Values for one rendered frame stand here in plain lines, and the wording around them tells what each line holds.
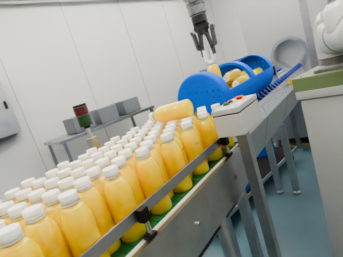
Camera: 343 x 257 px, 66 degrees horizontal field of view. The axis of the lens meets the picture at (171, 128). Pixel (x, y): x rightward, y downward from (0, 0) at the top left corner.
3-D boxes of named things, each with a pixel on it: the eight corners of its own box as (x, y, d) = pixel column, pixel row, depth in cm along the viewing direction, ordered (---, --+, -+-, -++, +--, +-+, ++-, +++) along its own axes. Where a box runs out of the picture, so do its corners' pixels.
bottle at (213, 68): (216, 98, 136) (206, 62, 133) (212, 98, 143) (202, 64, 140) (229, 94, 137) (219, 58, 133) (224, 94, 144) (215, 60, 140)
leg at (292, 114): (303, 149, 312) (292, 97, 300) (302, 150, 307) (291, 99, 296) (297, 149, 315) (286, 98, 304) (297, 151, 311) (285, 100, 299)
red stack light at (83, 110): (92, 111, 122) (89, 103, 121) (80, 116, 117) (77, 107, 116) (84, 114, 126) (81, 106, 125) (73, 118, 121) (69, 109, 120)
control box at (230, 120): (262, 118, 104) (255, 92, 102) (244, 135, 88) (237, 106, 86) (238, 121, 110) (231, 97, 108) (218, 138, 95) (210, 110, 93)
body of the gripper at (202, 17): (209, 11, 133) (214, 30, 134) (194, 18, 138) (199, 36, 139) (201, 11, 127) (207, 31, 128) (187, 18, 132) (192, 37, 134)
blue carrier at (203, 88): (276, 89, 197) (271, 50, 190) (231, 127, 130) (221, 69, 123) (239, 94, 214) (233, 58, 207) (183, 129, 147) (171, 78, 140)
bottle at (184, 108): (185, 95, 100) (148, 106, 110) (185, 112, 97) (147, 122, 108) (195, 101, 105) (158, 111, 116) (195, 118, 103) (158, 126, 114)
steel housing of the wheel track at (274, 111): (311, 93, 295) (304, 62, 288) (244, 193, 128) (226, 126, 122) (284, 98, 312) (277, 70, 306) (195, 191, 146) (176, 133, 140)
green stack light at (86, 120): (96, 122, 123) (92, 112, 122) (84, 126, 118) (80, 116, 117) (88, 124, 127) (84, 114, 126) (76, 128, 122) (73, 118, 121)
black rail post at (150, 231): (157, 233, 66) (147, 205, 65) (150, 241, 64) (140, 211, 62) (151, 232, 67) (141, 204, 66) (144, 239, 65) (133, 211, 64)
